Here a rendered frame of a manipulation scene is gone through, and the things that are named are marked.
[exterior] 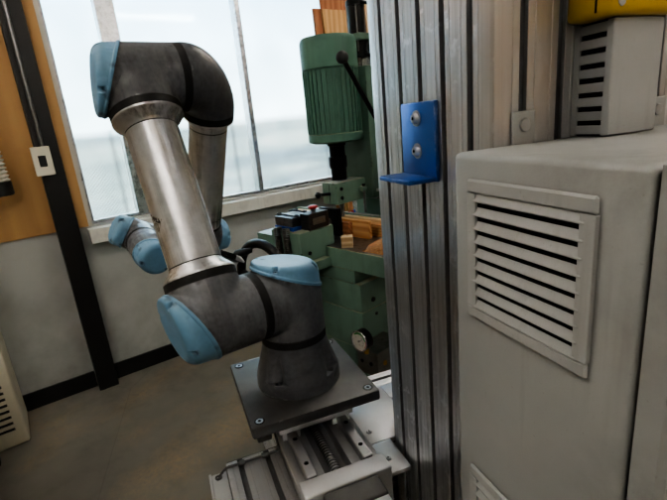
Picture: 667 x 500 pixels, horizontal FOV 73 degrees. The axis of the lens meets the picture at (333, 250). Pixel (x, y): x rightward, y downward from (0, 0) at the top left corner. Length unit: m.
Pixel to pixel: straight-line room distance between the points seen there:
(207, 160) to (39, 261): 1.77
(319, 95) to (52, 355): 1.96
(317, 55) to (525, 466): 1.21
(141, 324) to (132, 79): 2.11
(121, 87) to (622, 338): 0.72
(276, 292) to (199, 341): 0.14
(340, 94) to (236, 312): 0.88
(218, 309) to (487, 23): 0.50
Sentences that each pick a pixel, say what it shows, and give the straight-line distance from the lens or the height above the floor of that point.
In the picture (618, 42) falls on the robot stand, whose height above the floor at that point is 1.31.
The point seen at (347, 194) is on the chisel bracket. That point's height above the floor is 1.03.
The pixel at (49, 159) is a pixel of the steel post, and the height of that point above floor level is 1.21.
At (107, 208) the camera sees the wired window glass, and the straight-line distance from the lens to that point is 2.70.
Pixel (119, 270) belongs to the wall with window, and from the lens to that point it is 2.68.
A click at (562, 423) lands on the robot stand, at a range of 0.41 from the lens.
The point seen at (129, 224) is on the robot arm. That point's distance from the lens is 1.14.
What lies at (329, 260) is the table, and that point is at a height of 0.86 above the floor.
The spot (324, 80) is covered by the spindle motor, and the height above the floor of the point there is 1.38.
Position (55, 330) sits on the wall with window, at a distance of 2.72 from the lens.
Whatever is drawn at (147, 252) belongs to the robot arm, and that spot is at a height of 1.04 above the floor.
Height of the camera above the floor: 1.27
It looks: 16 degrees down
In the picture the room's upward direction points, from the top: 6 degrees counter-clockwise
